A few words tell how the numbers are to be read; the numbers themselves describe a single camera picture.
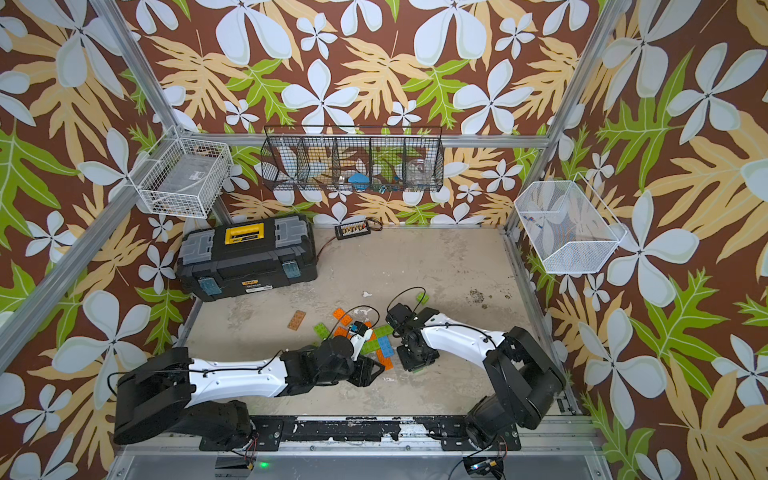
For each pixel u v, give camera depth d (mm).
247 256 900
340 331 908
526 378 435
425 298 957
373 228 1194
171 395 417
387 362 852
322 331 912
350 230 1187
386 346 880
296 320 934
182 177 862
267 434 736
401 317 713
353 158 966
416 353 719
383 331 905
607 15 689
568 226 832
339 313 961
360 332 722
